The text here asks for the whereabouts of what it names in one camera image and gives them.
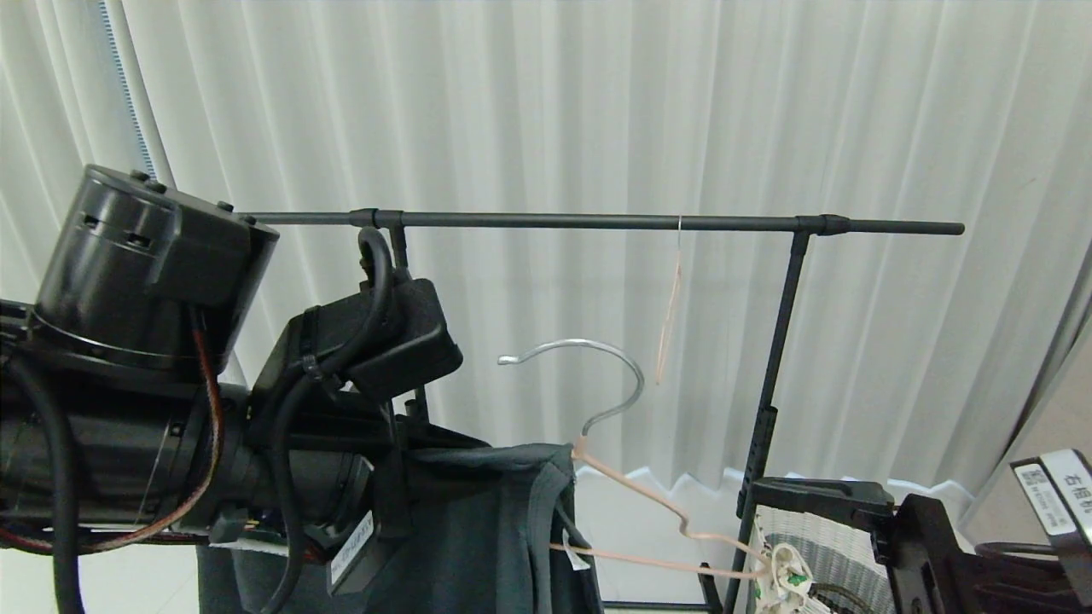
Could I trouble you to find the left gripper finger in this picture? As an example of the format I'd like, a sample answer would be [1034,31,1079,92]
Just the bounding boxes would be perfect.
[396,416,492,454]

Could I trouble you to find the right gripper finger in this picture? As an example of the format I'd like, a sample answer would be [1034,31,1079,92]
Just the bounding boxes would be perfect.
[748,477,896,535]

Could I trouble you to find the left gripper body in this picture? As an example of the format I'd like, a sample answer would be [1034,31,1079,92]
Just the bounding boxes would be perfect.
[217,416,412,600]

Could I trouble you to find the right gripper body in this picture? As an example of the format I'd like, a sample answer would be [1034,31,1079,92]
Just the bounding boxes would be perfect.
[879,493,1072,614]

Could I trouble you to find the dark grey long-sleeved shirt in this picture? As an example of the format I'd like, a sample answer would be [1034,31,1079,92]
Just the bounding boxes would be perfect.
[197,441,603,614]

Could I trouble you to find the pink clothes hanger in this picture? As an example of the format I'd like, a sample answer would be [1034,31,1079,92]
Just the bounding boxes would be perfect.
[497,338,777,583]
[654,217,684,386]

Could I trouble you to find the white laundry basket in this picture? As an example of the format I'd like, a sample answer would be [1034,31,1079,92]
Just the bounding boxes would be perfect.
[755,501,898,614]

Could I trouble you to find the black clothes rack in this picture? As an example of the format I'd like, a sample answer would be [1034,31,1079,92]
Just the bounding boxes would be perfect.
[242,208,967,614]

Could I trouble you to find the cream printed garment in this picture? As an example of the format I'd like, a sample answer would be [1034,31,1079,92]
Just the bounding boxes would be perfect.
[750,541,822,614]

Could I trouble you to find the white curtain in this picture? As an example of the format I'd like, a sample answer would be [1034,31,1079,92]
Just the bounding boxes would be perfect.
[0,0,1092,551]

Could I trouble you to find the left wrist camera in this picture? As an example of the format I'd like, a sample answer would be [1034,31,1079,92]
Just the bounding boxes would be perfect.
[247,277,464,444]

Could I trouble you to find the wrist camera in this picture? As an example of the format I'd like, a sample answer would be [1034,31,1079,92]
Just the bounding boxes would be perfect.
[1009,448,1092,608]
[247,277,464,444]

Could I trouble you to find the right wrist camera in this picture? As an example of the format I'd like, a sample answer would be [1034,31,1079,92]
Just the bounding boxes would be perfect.
[1009,448,1092,608]

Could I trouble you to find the black cable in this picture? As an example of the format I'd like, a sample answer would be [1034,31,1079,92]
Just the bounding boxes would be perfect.
[0,225,396,614]

